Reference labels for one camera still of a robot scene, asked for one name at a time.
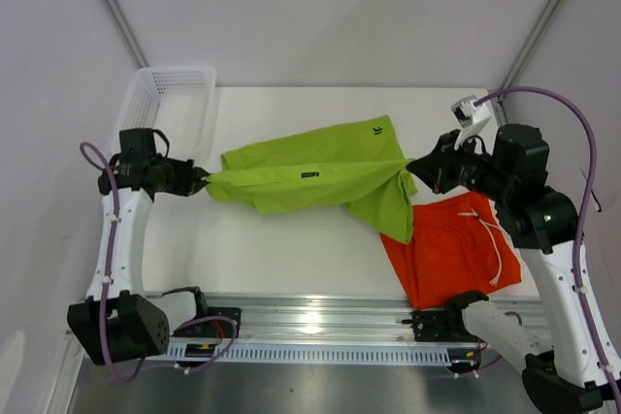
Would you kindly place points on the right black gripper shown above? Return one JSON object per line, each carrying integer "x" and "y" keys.
{"x": 436, "y": 169}

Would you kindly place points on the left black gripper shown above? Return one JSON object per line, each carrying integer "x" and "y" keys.
{"x": 191, "y": 176}

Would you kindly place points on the lime green shorts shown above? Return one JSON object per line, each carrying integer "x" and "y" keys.
{"x": 358, "y": 165}

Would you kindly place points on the orange shorts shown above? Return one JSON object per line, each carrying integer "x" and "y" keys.
{"x": 457, "y": 246}

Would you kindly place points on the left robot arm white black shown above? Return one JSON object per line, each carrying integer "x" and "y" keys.
{"x": 117, "y": 322}

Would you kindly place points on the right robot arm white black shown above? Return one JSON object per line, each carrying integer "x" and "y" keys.
{"x": 579, "y": 370}

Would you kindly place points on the white plastic basket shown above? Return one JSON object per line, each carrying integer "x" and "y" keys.
{"x": 176, "y": 99}

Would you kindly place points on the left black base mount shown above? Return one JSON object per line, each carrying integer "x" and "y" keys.
{"x": 226, "y": 322}

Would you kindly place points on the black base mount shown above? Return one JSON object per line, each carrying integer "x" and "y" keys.
{"x": 226, "y": 322}
{"x": 445, "y": 324}

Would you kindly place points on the aluminium mounting rail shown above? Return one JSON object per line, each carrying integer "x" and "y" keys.
{"x": 314, "y": 320}

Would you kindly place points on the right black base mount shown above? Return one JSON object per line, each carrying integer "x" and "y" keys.
{"x": 445, "y": 324}

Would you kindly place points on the slotted white cable duct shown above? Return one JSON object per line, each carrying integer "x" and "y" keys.
{"x": 400, "y": 355}

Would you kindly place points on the left aluminium frame post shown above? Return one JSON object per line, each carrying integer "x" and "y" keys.
{"x": 125, "y": 32}

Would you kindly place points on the aluminium frame post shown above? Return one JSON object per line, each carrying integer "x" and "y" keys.
{"x": 536, "y": 34}
{"x": 125, "y": 32}

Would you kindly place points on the right aluminium frame post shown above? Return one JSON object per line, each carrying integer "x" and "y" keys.
{"x": 536, "y": 34}

